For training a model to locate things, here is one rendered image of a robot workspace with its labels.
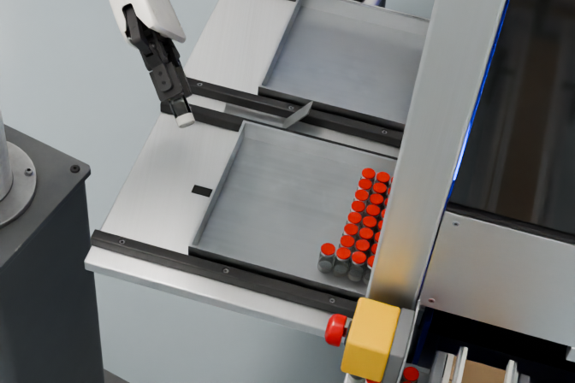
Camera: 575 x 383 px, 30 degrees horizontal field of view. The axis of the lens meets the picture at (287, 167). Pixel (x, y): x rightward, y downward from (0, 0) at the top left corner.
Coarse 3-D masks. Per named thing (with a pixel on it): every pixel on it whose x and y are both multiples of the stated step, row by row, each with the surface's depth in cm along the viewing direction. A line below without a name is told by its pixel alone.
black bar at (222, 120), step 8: (160, 104) 171; (168, 104) 171; (192, 104) 171; (168, 112) 172; (192, 112) 170; (200, 112) 170; (208, 112) 170; (216, 112) 171; (200, 120) 171; (208, 120) 171; (216, 120) 170; (224, 120) 170; (232, 120) 170; (240, 120) 170; (248, 120) 170; (232, 128) 170; (280, 128) 169; (312, 136) 169; (344, 144) 168; (368, 152) 167; (376, 152) 168
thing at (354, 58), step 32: (320, 0) 190; (288, 32) 187; (320, 32) 188; (352, 32) 188; (384, 32) 189; (416, 32) 189; (288, 64) 182; (320, 64) 182; (352, 64) 183; (384, 64) 184; (416, 64) 184; (288, 96) 173; (320, 96) 177; (352, 96) 178; (384, 96) 179
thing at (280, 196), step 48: (240, 144) 169; (288, 144) 169; (336, 144) 166; (240, 192) 162; (288, 192) 163; (336, 192) 164; (192, 240) 152; (240, 240) 156; (288, 240) 157; (336, 240) 158; (336, 288) 149
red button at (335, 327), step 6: (330, 318) 134; (336, 318) 133; (342, 318) 133; (330, 324) 133; (336, 324) 133; (342, 324) 133; (330, 330) 132; (336, 330) 132; (342, 330) 132; (324, 336) 134; (330, 336) 132; (336, 336) 132; (342, 336) 134; (330, 342) 133; (336, 342) 133
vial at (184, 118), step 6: (180, 96) 130; (174, 102) 130; (180, 102) 130; (186, 102) 130; (174, 108) 130; (180, 108) 130; (186, 108) 130; (174, 114) 130; (180, 114) 130; (186, 114) 130; (192, 114) 130; (180, 120) 130; (186, 120) 130; (192, 120) 130; (180, 126) 130; (186, 126) 131
